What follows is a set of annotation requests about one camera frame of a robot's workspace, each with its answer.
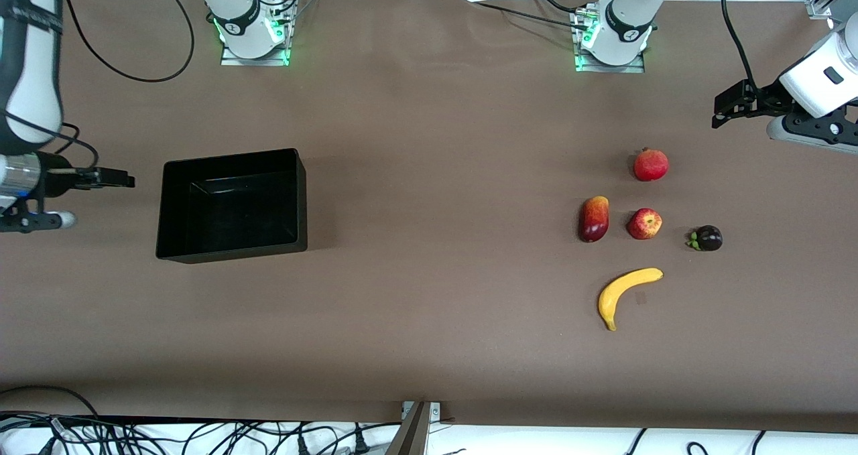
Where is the black plastic box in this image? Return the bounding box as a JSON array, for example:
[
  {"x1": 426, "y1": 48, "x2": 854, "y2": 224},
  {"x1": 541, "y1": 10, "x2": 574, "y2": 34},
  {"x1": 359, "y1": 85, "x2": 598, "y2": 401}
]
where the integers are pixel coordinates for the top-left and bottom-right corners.
[{"x1": 156, "y1": 148, "x2": 308, "y2": 264}]

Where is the red pomegranate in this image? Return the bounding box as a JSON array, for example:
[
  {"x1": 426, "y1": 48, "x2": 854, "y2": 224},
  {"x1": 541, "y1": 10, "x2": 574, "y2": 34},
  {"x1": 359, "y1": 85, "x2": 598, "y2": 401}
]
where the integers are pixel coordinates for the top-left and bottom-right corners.
[{"x1": 633, "y1": 147, "x2": 670, "y2": 182}]

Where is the brown table cover sheet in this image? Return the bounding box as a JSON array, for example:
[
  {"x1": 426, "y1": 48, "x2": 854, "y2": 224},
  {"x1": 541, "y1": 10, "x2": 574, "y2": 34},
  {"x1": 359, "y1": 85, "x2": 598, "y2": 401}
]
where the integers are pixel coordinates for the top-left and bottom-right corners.
[{"x1": 0, "y1": 0, "x2": 858, "y2": 436}]

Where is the red yellow apple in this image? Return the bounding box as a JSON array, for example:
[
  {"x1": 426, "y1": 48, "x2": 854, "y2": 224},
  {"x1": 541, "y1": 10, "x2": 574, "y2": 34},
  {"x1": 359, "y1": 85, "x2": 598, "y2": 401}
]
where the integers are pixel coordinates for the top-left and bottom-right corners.
[{"x1": 627, "y1": 208, "x2": 663, "y2": 241}]

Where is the yellow banana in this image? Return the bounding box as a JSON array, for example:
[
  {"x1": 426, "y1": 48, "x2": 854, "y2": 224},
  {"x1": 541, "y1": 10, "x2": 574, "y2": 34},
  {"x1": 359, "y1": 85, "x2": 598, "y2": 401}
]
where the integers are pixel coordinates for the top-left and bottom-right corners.
[{"x1": 598, "y1": 268, "x2": 664, "y2": 332}]

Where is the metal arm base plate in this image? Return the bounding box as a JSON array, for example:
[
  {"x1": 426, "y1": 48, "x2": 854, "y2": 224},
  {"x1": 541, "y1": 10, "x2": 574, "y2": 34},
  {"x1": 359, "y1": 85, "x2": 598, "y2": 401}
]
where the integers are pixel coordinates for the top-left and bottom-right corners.
[
  {"x1": 573, "y1": 6, "x2": 648, "y2": 74},
  {"x1": 220, "y1": 0, "x2": 293, "y2": 67}
]

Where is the dark purple mangosteen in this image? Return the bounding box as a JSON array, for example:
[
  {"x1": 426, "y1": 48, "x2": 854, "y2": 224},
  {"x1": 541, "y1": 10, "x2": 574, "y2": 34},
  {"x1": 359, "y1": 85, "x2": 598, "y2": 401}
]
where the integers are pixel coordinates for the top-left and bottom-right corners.
[{"x1": 686, "y1": 224, "x2": 723, "y2": 252}]

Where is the red yellow mango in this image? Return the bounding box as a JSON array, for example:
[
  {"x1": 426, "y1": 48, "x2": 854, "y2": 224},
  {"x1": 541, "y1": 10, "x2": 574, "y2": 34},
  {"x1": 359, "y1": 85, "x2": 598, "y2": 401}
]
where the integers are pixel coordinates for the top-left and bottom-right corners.
[{"x1": 578, "y1": 196, "x2": 611, "y2": 243}]

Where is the aluminium profile bar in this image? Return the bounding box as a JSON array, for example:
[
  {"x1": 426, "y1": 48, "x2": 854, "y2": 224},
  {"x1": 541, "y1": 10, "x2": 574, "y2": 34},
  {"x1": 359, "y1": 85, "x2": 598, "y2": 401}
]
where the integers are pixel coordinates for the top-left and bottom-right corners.
[{"x1": 385, "y1": 401, "x2": 443, "y2": 455}]

